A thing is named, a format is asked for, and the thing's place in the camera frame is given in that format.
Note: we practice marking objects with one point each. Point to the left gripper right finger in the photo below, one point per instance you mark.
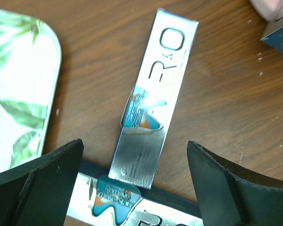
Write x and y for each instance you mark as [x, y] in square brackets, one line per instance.
[231, 195]

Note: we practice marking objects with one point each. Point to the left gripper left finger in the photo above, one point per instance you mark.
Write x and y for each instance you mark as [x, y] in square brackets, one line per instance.
[38, 192]

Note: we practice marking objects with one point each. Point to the silver r&o box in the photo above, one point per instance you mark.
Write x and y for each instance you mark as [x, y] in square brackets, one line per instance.
[100, 201]
[150, 106]

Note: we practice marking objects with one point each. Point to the silver R&O box top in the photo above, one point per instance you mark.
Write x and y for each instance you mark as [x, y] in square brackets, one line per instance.
[150, 106]

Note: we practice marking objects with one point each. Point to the silver R&O box diagonal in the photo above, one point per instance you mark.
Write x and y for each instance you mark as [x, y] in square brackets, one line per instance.
[273, 35]

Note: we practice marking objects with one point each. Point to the pink three-tier shelf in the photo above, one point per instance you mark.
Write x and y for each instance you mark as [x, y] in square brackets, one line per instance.
[270, 10]

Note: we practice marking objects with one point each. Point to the floral leaf pattern tray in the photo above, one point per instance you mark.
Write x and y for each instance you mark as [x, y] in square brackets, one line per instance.
[30, 59]

